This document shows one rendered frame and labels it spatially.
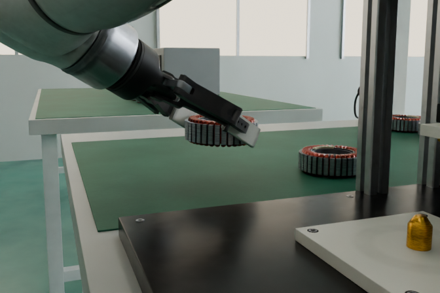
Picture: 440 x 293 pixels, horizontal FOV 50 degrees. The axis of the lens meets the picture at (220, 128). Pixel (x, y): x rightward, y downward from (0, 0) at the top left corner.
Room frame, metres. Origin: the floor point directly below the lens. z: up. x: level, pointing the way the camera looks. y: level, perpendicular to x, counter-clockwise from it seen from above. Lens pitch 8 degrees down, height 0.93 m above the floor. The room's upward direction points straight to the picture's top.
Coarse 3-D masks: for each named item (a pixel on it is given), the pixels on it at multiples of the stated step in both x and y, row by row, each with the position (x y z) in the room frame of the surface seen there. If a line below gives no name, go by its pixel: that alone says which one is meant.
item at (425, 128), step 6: (438, 108) 0.42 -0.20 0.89; (438, 114) 0.42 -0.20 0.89; (438, 120) 0.42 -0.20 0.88; (420, 126) 0.41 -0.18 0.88; (426, 126) 0.40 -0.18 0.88; (432, 126) 0.40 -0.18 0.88; (438, 126) 0.39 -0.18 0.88; (420, 132) 0.41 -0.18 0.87; (426, 132) 0.40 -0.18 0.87; (432, 132) 0.39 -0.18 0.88; (438, 132) 0.39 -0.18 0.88; (438, 138) 0.39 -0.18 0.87
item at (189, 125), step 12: (192, 120) 0.68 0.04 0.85; (204, 120) 0.67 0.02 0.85; (252, 120) 0.69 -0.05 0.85; (192, 132) 0.67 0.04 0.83; (204, 132) 0.66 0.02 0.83; (216, 132) 0.66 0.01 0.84; (204, 144) 0.67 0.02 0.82; (216, 144) 0.66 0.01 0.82; (228, 144) 0.66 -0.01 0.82; (240, 144) 0.66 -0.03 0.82
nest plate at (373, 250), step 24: (384, 216) 0.45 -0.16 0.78; (408, 216) 0.45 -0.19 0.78; (432, 216) 0.45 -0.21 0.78; (312, 240) 0.39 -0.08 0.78; (336, 240) 0.39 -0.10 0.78; (360, 240) 0.39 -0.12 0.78; (384, 240) 0.39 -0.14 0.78; (432, 240) 0.39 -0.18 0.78; (336, 264) 0.35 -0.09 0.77; (360, 264) 0.34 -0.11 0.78; (384, 264) 0.34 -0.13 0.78; (408, 264) 0.34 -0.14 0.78; (432, 264) 0.34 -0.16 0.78; (384, 288) 0.30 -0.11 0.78; (408, 288) 0.30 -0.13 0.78; (432, 288) 0.30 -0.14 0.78
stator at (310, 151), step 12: (300, 156) 0.77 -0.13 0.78; (312, 156) 0.75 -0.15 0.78; (324, 156) 0.74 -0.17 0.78; (336, 156) 0.73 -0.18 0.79; (348, 156) 0.73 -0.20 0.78; (300, 168) 0.77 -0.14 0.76; (312, 168) 0.74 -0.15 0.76; (324, 168) 0.73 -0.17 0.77; (336, 168) 0.73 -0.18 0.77; (348, 168) 0.73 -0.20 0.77
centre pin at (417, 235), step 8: (416, 216) 0.37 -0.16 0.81; (424, 216) 0.37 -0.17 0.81; (408, 224) 0.37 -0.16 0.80; (416, 224) 0.37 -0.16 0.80; (424, 224) 0.36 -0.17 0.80; (408, 232) 0.37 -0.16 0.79; (416, 232) 0.37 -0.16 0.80; (424, 232) 0.36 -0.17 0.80; (432, 232) 0.37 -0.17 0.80; (408, 240) 0.37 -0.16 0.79; (416, 240) 0.36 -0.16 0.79; (424, 240) 0.36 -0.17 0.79; (416, 248) 0.36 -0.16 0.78; (424, 248) 0.36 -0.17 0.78
